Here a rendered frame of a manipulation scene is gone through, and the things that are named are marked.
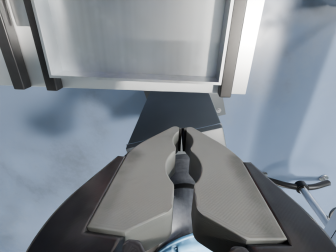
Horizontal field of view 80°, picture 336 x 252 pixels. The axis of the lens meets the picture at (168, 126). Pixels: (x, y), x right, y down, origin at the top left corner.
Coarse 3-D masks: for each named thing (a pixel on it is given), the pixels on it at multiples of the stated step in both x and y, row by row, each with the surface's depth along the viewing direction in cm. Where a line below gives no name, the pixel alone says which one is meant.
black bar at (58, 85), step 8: (24, 0) 28; (32, 8) 28; (32, 16) 28; (32, 24) 29; (32, 32) 29; (40, 48) 30; (40, 56) 31; (40, 64) 32; (48, 80) 33; (56, 80) 33; (48, 88) 33; (56, 88) 33
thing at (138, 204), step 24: (144, 144) 11; (168, 144) 11; (120, 168) 9; (144, 168) 9; (168, 168) 10; (120, 192) 8; (144, 192) 8; (168, 192) 8; (96, 216) 7; (120, 216) 7; (144, 216) 7; (168, 216) 7; (144, 240) 7
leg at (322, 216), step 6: (300, 192) 137; (306, 192) 133; (306, 198) 131; (312, 198) 128; (312, 204) 125; (318, 204) 124; (318, 210) 121; (318, 216) 119; (324, 216) 117; (324, 222) 115
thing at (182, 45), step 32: (32, 0) 26; (64, 0) 29; (96, 0) 29; (128, 0) 28; (160, 0) 28; (192, 0) 28; (224, 0) 28; (64, 32) 31; (96, 32) 31; (128, 32) 30; (160, 32) 30; (192, 32) 30; (224, 32) 28; (64, 64) 33; (96, 64) 33; (128, 64) 33; (160, 64) 32; (192, 64) 32
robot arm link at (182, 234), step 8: (176, 192) 42; (184, 192) 42; (192, 192) 42; (176, 200) 39; (184, 200) 40; (176, 208) 37; (184, 208) 38; (176, 216) 36; (184, 216) 36; (176, 224) 35; (184, 224) 35; (176, 232) 34; (184, 232) 34; (192, 232) 34; (168, 240) 34; (176, 240) 33; (184, 240) 33; (192, 240) 33; (152, 248) 34; (160, 248) 33; (168, 248) 32; (176, 248) 33; (184, 248) 32; (192, 248) 32; (200, 248) 32
